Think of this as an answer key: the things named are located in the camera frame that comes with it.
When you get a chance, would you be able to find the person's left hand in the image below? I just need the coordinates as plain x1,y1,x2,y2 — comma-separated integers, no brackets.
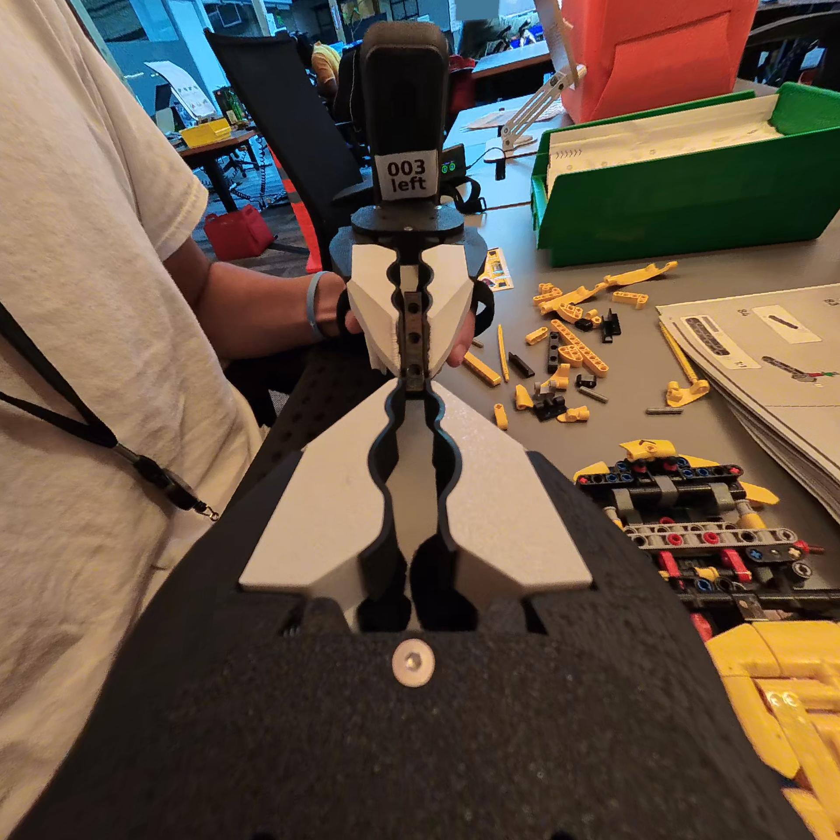
343,308,477,370

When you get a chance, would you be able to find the green storage bin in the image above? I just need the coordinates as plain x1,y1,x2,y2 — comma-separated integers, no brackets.
530,82,840,269

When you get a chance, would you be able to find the red floor bin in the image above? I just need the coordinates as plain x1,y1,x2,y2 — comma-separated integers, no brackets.
203,205,275,262

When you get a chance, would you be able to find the person's left forearm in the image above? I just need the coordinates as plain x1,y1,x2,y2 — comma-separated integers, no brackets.
164,236,345,361

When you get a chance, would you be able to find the open instruction booklet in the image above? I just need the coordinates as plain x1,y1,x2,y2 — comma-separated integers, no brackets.
656,283,840,522

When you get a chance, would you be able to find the white sign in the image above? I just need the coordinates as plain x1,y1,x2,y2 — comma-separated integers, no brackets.
146,60,219,119

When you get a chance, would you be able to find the yellow sticker sheet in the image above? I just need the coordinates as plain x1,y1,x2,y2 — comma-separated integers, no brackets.
477,248,515,291

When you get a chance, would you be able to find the black lanyard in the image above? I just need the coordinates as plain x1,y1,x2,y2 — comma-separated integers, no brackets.
0,303,221,522

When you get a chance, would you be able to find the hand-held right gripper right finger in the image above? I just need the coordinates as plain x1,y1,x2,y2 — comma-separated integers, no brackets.
423,381,595,608

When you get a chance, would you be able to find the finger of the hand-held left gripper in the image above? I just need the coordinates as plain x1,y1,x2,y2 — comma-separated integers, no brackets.
346,244,405,379
423,244,475,379

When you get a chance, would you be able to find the white t-shirt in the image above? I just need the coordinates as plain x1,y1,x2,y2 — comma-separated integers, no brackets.
0,0,263,837

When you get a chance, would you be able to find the blue wristband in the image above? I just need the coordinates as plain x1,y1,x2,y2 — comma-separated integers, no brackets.
306,270,330,341

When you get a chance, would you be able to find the yellow storage bin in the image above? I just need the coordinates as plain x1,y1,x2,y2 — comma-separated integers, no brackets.
179,118,232,149

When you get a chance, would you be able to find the black toy beam with holes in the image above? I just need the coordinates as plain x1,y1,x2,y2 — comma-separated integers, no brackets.
403,292,429,395

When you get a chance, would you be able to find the red storage bin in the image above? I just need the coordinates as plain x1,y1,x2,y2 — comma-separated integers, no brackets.
561,0,760,124

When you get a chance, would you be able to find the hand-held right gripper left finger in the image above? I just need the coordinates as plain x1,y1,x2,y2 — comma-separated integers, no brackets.
239,378,406,624

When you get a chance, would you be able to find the background table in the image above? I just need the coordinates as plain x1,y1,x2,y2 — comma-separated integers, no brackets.
174,128,263,212

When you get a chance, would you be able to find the yellow piece with long rod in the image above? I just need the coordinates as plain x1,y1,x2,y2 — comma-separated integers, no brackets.
658,320,711,408

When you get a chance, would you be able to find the black device with green lights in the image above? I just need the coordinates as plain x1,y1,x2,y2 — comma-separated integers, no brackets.
438,143,488,215

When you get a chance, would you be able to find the black cable plug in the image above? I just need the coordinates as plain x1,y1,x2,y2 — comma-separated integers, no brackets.
484,146,526,182

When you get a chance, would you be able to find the pile of loose building pieces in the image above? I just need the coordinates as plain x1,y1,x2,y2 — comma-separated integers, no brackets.
462,261,680,432

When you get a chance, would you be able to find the partly built yellow toy car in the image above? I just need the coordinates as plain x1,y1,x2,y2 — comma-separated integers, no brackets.
573,438,840,840

